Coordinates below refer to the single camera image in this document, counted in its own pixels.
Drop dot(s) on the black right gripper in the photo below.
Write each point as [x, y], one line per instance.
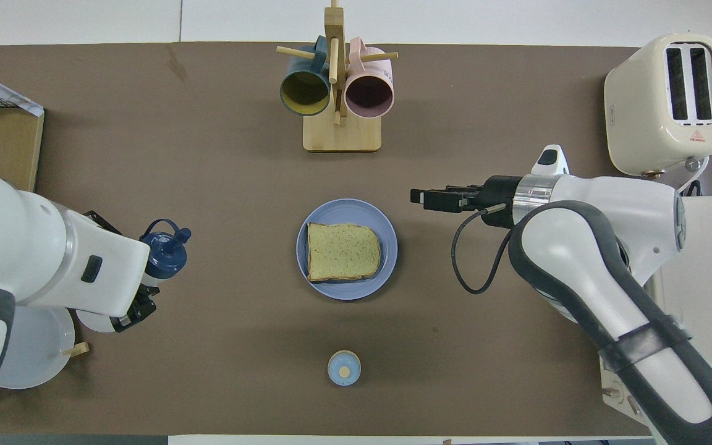
[501, 198]

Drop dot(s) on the white bottle with navy cap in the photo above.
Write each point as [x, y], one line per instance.
[164, 256]

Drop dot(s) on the toasted bread slice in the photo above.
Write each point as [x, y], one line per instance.
[343, 252]

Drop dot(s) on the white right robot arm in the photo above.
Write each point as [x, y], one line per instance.
[609, 204]

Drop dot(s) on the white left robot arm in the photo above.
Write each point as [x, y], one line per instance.
[22, 247]

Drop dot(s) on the wooden plate rack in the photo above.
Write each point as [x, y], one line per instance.
[76, 350]

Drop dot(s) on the pale grey plate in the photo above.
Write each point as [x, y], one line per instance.
[38, 352]

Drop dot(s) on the blue round plate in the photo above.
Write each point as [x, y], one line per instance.
[347, 290]

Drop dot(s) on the brown table mat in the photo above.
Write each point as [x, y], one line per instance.
[146, 154]

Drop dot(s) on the wooden mug rack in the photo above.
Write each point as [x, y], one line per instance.
[356, 136]

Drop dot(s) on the pink ribbed mug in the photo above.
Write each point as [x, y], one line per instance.
[368, 96]

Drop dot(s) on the teal mug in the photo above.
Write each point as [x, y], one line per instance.
[303, 93]

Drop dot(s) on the small blue wooden-knob bell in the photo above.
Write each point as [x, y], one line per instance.
[343, 369]

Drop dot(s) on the cream two-slot toaster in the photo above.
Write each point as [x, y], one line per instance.
[640, 111]

